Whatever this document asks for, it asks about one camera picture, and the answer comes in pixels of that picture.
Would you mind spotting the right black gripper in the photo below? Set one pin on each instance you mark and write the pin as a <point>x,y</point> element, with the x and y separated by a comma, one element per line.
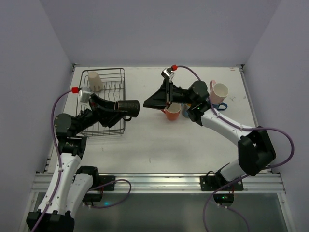
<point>169,94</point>

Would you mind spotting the black cup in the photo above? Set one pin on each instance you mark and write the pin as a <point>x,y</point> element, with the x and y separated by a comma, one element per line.
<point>132,107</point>

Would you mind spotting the beige cup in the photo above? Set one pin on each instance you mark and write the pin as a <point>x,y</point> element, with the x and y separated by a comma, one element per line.
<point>95,82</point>

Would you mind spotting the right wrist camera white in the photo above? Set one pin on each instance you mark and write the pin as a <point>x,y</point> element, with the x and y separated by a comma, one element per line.
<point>168,73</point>

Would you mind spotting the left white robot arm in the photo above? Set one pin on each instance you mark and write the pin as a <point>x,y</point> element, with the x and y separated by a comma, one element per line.
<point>70,181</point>

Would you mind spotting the black wire dish rack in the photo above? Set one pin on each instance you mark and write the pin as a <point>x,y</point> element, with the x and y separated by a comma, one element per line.
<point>114,89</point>

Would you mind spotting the dark blue mug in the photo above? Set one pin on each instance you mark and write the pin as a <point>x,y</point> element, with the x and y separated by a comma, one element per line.
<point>220,107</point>

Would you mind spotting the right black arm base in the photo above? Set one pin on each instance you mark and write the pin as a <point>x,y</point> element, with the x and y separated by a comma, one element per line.
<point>213,181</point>

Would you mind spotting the pink mug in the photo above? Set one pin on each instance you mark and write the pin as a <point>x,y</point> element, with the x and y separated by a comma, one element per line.
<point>218,92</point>

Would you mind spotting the light blue handled cup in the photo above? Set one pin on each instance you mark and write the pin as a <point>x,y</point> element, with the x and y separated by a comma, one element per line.
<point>185,108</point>

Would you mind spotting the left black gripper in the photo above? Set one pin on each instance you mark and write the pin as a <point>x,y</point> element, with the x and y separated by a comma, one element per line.
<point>97,109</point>

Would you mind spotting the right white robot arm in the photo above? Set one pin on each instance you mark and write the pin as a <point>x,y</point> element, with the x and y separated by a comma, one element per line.
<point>255,149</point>

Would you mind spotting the orange mug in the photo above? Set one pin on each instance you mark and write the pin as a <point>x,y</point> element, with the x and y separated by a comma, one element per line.
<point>173,111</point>

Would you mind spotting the aluminium mounting rail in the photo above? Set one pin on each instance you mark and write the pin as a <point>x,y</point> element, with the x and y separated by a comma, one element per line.
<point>190,183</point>

